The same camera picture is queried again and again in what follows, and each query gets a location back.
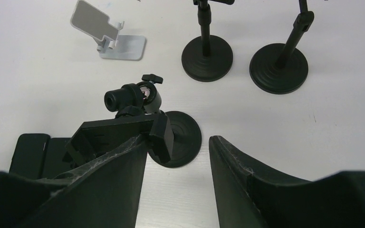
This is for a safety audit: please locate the black phone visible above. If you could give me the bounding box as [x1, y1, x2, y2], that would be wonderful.
[9, 133, 51, 180]
[41, 138, 75, 179]

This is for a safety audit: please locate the white folding phone stand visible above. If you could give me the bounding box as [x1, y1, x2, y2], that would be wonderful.
[70, 0, 146, 61]

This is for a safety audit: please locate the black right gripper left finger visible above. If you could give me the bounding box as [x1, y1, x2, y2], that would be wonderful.
[0, 136, 148, 228]

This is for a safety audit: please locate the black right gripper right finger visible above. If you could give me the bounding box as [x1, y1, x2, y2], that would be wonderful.
[209, 136, 365, 228]

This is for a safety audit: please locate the black tall phone stand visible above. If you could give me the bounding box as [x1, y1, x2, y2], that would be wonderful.
[66, 74, 202, 168]

